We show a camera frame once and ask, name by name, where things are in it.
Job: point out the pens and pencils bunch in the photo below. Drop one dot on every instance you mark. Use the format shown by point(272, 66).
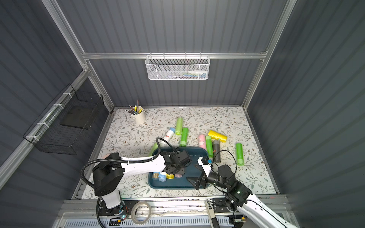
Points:
point(134, 109)

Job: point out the yellow trash bag roll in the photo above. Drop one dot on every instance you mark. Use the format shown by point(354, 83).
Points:
point(168, 176)
point(217, 136)

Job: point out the pale green roll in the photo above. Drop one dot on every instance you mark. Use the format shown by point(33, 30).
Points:
point(239, 154)
point(179, 126)

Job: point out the teal plastic storage box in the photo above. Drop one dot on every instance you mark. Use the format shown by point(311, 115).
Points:
point(190, 171)

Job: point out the white roll with red label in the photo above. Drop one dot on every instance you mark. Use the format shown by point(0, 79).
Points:
point(169, 134)

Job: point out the pale green roll far right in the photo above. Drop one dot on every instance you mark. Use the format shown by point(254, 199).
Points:
point(239, 154)

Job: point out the items in white basket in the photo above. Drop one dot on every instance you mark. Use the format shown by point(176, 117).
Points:
point(194, 74)

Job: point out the light green roll near box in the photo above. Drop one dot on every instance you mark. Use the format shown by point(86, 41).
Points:
point(155, 146)

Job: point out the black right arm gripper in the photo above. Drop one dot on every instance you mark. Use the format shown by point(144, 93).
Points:
point(205, 179)

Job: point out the clear packing tape roll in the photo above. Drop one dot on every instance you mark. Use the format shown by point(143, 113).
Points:
point(141, 213)

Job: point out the white pen holder cup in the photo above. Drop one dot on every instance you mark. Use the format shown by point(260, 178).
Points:
point(140, 117)

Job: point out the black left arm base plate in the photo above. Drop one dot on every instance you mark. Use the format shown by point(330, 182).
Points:
point(122, 210)

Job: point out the black wire side basket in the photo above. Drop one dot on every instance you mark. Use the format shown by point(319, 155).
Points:
point(62, 130)

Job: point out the white roll with blue end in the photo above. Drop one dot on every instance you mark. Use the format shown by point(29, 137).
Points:
point(162, 177)

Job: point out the white wire wall basket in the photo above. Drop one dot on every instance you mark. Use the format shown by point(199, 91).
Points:
point(158, 68)

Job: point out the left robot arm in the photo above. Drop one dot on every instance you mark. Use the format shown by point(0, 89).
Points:
point(108, 173)

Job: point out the bright green roll centre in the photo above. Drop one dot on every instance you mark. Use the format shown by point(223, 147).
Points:
point(184, 137)

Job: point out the dark grey trash bag roll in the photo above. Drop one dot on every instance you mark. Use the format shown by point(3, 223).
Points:
point(216, 151)

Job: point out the pale green roll centre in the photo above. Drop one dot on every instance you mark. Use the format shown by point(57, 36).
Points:
point(179, 126)

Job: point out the bright green roll beside pink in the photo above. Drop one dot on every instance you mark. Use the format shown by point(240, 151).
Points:
point(209, 147)

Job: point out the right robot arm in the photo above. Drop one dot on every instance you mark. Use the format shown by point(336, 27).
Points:
point(238, 196)

